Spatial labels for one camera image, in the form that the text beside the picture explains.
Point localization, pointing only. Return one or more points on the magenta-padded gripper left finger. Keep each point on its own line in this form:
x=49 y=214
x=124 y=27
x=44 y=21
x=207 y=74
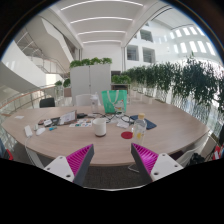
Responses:
x=78 y=160

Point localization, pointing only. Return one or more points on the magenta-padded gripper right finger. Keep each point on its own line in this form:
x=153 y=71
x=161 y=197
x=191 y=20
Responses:
x=146 y=159

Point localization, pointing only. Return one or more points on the clear drink bottle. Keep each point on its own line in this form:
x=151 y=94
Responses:
x=139 y=130

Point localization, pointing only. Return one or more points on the flat round red coaster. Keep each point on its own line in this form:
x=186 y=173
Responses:
x=126 y=135

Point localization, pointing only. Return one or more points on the dark blue keyboard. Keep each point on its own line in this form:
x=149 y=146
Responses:
x=150 y=125

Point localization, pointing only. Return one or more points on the printed sticker sheet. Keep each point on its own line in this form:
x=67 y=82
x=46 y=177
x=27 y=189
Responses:
x=81 y=124

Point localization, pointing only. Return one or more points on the white mug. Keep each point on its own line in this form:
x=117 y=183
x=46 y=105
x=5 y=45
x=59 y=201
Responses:
x=99 y=127

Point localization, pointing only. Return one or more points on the open white booklet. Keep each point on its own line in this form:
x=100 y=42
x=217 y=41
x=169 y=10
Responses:
x=67 y=118

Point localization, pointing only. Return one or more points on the white computer mouse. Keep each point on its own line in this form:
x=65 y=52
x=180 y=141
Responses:
x=40 y=131

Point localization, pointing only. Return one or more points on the white power strip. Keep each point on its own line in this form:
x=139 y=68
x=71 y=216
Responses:
x=28 y=131

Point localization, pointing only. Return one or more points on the clear shaker bottle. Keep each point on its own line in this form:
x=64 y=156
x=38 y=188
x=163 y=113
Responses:
x=94 y=104

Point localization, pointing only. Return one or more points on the white chair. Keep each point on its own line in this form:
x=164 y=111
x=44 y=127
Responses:
x=82 y=100

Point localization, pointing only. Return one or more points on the black chair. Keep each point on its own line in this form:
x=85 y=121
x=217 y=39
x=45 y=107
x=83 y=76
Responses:
x=47 y=102

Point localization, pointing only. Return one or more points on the green tote bag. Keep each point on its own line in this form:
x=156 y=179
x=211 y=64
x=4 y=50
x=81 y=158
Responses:
x=113 y=100

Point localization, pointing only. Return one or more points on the small white paper sheet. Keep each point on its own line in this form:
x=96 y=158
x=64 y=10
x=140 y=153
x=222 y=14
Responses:
x=19 y=117

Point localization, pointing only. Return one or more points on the small green railing planter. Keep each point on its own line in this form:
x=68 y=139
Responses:
x=62 y=83

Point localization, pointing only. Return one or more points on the tall white cabinet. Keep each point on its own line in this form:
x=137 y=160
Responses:
x=90 y=81

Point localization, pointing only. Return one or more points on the low green planter shelf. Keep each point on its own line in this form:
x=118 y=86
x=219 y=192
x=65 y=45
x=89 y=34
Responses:
x=120 y=79

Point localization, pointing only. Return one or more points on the row of green potted trees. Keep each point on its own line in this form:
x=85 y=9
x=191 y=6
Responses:
x=186 y=80

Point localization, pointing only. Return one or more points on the green plants in cabinet planter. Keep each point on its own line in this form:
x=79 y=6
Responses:
x=90 y=61

